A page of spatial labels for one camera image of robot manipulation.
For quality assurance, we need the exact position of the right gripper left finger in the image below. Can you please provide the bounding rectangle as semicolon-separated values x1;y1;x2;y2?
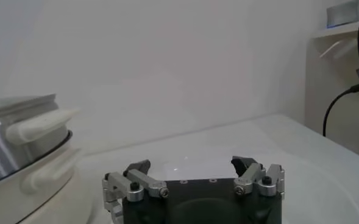
102;159;170;224

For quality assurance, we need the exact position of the white round plate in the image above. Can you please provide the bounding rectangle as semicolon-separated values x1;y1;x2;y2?
150;153;359;224

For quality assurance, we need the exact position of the cream electric cooker base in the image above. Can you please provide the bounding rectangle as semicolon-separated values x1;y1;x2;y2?
0;108;85;224

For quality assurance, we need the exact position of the white side desk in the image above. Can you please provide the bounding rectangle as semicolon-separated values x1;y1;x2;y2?
304;18;359;162

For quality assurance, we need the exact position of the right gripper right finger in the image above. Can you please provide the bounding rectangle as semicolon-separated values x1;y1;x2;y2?
230;155;286;200

